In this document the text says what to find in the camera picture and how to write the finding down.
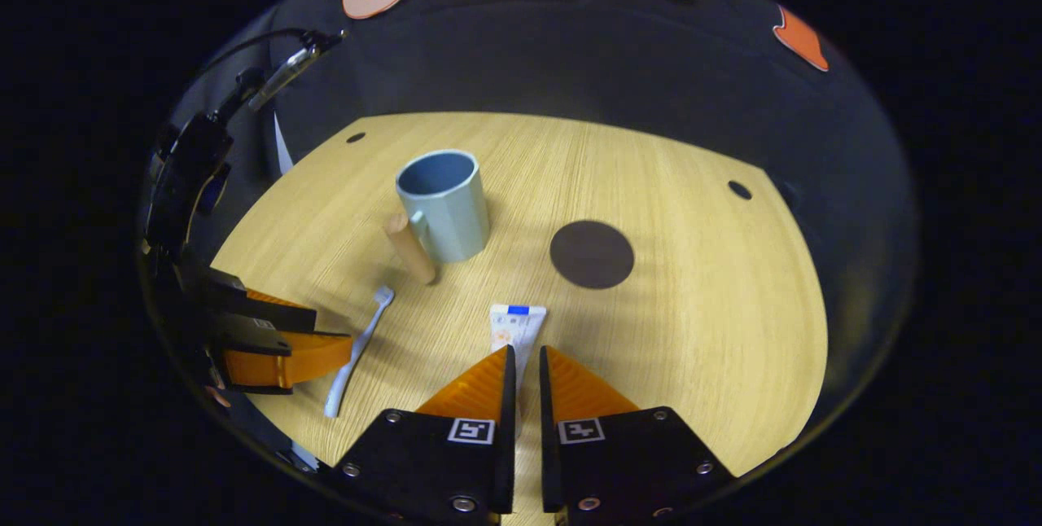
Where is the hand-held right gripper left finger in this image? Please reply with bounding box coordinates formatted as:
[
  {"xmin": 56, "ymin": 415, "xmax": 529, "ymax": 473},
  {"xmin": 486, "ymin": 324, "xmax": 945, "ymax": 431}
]
[{"xmin": 330, "ymin": 344, "xmax": 518, "ymax": 526}]

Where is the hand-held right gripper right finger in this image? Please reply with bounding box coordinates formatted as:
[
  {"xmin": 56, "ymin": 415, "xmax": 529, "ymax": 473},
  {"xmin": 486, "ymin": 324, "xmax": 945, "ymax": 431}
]
[{"xmin": 539, "ymin": 344, "xmax": 738, "ymax": 526}]

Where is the white toothbrush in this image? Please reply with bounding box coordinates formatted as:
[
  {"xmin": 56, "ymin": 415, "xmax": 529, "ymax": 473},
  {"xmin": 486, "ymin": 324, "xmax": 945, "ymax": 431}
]
[{"xmin": 324, "ymin": 286, "xmax": 396, "ymax": 419}]

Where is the white toothpaste tube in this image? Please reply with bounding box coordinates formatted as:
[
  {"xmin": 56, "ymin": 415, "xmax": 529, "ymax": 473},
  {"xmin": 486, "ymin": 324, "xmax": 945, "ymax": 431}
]
[{"xmin": 488, "ymin": 304, "xmax": 547, "ymax": 417}]

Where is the dark brown round coaster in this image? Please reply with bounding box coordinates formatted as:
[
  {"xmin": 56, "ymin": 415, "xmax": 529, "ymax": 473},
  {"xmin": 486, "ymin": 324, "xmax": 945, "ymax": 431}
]
[{"xmin": 549, "ymin": 220, "xmax": 636, "ymax": 291}]

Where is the blue cup with wooden handle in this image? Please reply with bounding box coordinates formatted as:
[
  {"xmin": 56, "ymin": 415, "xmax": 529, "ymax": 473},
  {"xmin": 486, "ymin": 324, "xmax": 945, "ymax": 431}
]
[{"xmin": 383, "ymin": 150, "xmax": 492, "ymax": 287}]

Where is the white panel edge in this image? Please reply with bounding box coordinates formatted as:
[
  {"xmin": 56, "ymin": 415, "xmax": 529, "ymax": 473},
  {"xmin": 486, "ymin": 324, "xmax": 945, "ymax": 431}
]
[{"xmin": 273, "ymin": 111, "xmax": 295, "ymax": 177}]

